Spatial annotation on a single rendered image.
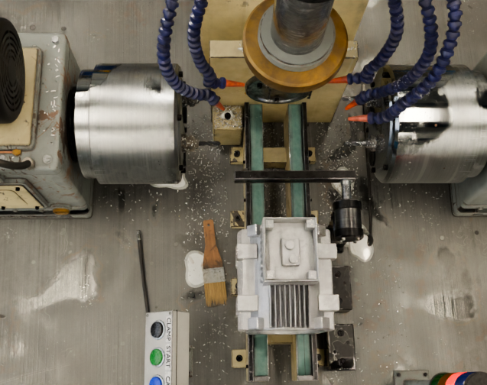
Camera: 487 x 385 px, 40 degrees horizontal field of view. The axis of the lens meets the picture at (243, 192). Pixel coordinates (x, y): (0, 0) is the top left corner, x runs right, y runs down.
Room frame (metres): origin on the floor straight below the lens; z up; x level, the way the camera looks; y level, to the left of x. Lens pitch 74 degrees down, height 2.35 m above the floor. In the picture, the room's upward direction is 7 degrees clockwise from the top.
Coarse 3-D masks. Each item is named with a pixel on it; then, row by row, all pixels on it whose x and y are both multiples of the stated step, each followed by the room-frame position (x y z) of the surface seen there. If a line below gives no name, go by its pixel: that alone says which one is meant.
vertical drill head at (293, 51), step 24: (288, 0) 0.54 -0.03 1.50; (264, 24) 0.58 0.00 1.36; (288, 24) 0.54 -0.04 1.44; (312, 24) 0.53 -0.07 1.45; (336, 24) 0.61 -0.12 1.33; (264, 48) 0.54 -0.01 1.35; (288, 48) 0.53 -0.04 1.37; (312, 48) 0.54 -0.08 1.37; (336, 48) 0.57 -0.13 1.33; (264, 72) 0.50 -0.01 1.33; (288, 72) 0.51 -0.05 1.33; (312, 72) 0.52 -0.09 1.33; (336, 72) 0.53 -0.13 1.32
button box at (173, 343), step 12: (156, 312) 0.11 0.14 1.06; (168, 312) 0.12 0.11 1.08; (180, 312) 0.12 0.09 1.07; (168, 324) 0.09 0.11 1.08; (180, 324) 0.10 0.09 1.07; (168, 336) 0.07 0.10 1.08; (180, 336) 0.08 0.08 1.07; (156, 348) 0.05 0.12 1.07; (168, 348) 0.05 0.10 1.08; (180, 348) 0.05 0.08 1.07; (144, 360) 0.03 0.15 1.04; (168, 360) 0.03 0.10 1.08; (180, 360) 0.03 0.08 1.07; (144, 372) 0.00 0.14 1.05; (156, 372) 0.01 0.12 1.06; (168, 372) 0.01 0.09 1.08; (180, 372) 0.01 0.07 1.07; (144, 384) -0.02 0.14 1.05; (168, 384) -0.01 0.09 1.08; (180, 384) -0.01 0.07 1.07
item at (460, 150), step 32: (352, 96) 0.61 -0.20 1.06; (448, 96) 0.59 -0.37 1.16; (480, 96) 0.60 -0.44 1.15; (384, 128) 0.54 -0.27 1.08; (416, 128) 0.52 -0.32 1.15; (448, 128) 0.52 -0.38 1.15; (480, 128) 0.53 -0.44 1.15; (384, 160) 0.48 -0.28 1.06; (416, 160) 0.47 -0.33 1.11; (448, 160) 0.48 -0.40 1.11; (480, 160) 0.49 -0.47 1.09
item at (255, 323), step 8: (256, 224) 0.30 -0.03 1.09; (248, 232) 0.29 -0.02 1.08; (256, 232) 0.29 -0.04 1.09; (320, 232) 0.30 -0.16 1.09; (248, 320) 0.12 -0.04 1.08; (256, 320) 0.12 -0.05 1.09; (320, 320) 0.14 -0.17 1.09; (328, 320) 0.14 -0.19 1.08; (248, 328) 0.10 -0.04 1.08; (256, 328) 0.11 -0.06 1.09; (264, 328) 0.11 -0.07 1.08; (320, 328) 0.12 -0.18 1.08; (328, 328) 0.12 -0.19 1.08
